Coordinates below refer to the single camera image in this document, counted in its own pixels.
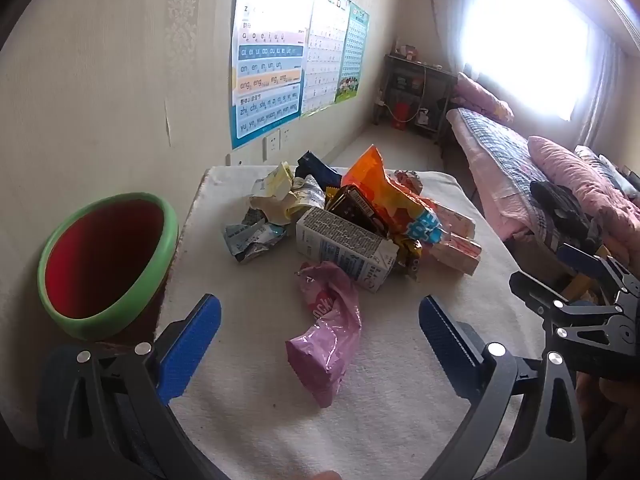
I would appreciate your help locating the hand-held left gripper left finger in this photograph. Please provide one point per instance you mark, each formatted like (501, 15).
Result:
(192, 345)

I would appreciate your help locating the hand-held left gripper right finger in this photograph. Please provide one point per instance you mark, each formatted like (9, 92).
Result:
(447, 345)

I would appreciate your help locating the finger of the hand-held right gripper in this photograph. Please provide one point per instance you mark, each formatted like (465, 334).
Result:
(530, 290)
(575, 256)

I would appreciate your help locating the yellow black wrapper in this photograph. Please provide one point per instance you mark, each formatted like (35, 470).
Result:
(407, 252)

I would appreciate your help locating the pink snack wrapper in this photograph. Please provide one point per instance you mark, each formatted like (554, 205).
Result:
(325, 350)

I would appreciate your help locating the blue white wrapper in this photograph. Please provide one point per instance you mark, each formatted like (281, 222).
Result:
(252, 237)

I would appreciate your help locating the red bin with green rim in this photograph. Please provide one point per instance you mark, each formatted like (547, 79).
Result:
(100, 260)

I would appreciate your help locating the white milk carton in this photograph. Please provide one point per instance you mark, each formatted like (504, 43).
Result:
(340, 245)

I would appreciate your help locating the maroon wrapper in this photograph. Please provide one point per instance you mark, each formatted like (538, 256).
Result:
(407, 180)

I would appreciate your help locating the dark brown wrapper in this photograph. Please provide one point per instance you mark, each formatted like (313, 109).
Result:
(355, 207)

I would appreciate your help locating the pale yellow wrapper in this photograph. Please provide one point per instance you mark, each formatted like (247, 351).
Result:
(275, 185)

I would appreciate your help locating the orange snack bag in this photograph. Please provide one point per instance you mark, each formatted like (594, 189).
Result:
(370, 175)

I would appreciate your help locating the white printed paper cup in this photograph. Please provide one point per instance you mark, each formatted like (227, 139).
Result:
(307, 192)

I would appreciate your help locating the dark blue wrapper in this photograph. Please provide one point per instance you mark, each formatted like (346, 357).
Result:
(315, 165)

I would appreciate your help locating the person's right hand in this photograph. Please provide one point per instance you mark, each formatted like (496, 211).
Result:
(620, 400)

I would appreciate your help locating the person's left hand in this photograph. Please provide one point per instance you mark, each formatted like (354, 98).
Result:
(327, 476)

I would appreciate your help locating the black clothing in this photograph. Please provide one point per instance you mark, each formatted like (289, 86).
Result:
(560, 205)

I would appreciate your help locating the pink floral quilt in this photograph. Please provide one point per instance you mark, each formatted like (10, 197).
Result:
(575, 170)

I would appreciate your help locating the blue plaid pillow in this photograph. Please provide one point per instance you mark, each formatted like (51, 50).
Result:
(595, 157)

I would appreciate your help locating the bed with plaid sheet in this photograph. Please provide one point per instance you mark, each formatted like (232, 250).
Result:
(490, 150)

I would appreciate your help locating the light patterned curtain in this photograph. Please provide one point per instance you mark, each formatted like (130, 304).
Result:
(610, 90)
(447, 15)

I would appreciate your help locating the small white appliance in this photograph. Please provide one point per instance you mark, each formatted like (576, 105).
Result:
(423, 117)

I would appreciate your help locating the small red bin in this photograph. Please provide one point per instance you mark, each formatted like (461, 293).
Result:
(401, 115)

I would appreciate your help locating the bright window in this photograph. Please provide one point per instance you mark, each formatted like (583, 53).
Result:
(525, 40)

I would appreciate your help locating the dark metal shelf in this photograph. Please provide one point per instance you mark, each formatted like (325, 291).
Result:
(420, 67)

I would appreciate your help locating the small red box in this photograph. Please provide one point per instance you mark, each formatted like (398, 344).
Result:
(407, 51)

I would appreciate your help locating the white single-hole wall outlet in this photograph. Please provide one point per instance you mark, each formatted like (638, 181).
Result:
(236, 159)

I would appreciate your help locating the white wall socket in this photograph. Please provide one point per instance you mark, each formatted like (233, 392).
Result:
(272, 145)
(286, 136)

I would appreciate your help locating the blue letter wall poster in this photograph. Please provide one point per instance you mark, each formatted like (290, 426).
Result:
(270, 60)

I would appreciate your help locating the white chart wall poster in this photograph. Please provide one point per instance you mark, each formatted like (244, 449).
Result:
(325, 50)

